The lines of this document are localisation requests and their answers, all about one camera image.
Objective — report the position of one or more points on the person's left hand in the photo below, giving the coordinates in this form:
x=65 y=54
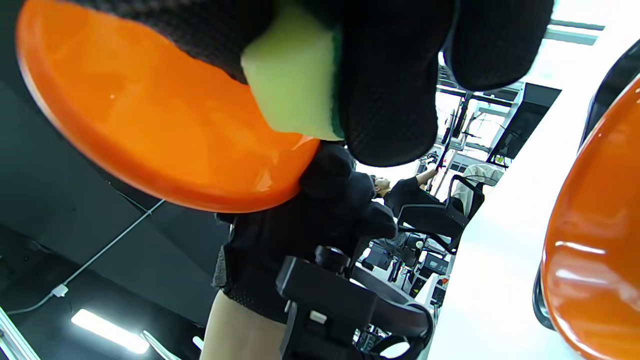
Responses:
x=310 y=225

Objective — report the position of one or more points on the orange bowl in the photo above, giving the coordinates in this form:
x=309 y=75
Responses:
x=595 y=250
x=150 y=125

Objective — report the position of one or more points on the black tray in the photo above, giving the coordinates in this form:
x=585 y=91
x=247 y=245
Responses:
x=612 y=80

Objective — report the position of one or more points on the white garment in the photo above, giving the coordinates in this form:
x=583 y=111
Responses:
x=482 y=175

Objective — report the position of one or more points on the green yellow sponge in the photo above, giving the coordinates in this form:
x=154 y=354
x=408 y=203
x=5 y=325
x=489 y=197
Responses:
x=295 y=75

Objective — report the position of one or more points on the person's right hand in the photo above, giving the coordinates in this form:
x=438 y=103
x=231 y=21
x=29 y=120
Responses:
x=390 y=75

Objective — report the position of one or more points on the person's left forearm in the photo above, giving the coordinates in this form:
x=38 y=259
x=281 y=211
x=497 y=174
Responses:
x=235 y=335

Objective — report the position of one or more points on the black office chair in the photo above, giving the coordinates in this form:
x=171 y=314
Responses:
x=435 y=220

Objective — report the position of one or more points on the black rolling display cabinet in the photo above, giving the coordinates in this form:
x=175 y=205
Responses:
x=525 y=120

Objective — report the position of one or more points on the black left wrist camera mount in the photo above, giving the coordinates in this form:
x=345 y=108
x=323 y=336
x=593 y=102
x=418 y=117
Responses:
x=325 y=300

